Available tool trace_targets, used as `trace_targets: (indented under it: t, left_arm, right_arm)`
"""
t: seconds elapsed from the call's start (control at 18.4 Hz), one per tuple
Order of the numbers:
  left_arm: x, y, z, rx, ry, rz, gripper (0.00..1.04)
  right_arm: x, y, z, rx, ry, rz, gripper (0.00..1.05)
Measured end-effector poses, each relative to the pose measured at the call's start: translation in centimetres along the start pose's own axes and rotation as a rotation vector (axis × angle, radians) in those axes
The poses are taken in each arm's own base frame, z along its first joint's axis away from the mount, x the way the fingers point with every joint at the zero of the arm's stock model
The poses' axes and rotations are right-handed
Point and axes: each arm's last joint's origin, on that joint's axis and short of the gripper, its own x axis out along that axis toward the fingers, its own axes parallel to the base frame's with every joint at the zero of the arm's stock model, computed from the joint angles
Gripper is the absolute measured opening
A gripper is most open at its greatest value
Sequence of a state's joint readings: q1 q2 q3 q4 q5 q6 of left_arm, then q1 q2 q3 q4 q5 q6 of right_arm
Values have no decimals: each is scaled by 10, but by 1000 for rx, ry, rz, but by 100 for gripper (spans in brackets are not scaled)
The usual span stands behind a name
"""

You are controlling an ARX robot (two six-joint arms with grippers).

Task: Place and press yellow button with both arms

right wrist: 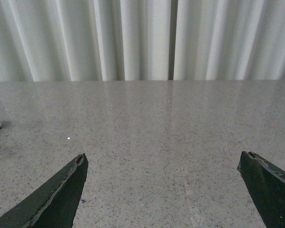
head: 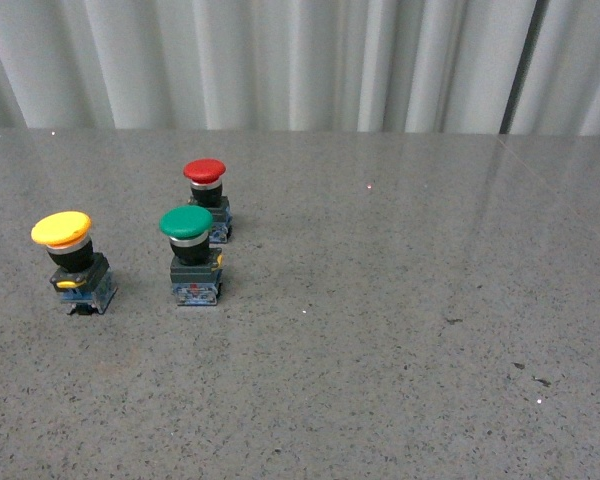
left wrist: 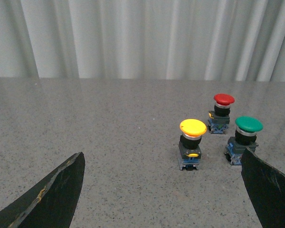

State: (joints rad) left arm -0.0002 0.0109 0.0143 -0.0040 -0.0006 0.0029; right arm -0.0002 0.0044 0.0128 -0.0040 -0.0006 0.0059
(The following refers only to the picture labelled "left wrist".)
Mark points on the green mushroom push button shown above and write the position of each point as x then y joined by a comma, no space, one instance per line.
245,136

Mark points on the red mushroom push button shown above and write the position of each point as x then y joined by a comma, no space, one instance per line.
219,117

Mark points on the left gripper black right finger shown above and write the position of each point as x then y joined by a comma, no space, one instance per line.
265,186

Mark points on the white pleated curtain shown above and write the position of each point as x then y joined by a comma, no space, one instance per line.
232,40

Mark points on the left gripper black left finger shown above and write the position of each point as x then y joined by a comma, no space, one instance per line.
51,203

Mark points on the yellow mushroom push button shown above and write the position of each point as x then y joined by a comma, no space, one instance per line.
190,153

